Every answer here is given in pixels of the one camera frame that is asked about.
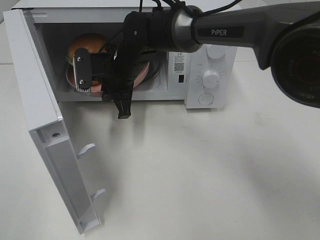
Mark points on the white microwave oven body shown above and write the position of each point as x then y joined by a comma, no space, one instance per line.
62,21

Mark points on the glass microwave turntable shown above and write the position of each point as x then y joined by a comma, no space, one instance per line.
154,67

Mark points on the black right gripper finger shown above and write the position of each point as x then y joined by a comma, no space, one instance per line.
124,107

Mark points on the white warning label sticker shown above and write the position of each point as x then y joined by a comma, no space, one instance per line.
179,61

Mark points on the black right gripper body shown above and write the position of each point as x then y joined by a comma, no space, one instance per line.
116,69

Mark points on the round white door button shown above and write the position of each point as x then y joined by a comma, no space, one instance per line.
206,99

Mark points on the pink round plate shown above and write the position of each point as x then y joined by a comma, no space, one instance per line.
95,89

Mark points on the white dial knob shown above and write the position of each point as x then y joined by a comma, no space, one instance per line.
210,79
215,51

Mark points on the burger with lettuce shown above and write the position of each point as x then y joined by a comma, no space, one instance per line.
92,42

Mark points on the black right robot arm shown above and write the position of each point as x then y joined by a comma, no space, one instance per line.
284,37

